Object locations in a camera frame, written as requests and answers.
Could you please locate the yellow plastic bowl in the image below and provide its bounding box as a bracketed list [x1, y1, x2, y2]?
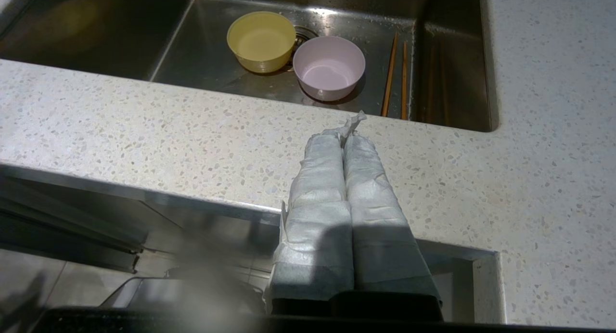
[226, 11, 297, 74]

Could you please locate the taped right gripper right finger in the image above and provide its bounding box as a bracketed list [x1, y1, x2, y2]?
[327, 111, 442, 305]

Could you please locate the metal sink drain strainer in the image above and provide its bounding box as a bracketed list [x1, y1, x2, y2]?
[289, 26, 318, 71]

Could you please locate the wooden chopstick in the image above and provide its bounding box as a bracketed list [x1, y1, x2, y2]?
[400, 40, 408, 120]
[381, 32, 399, 117]

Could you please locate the grey under-counter cabinet front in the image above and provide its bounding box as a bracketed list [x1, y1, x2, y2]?
[140, 198, 482, 324]

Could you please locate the pink plastic bowl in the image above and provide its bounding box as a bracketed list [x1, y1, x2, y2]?
[292, 36, 366, 102]

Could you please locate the grey tall cabinet door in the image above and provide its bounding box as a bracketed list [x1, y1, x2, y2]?
[0, 177, 150, 274]

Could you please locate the stainless steel sink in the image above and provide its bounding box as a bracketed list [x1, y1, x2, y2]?
[0, 0, 496, 133]

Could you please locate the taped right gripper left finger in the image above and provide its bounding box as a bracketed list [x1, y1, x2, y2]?
[262, 131, 355, 315]

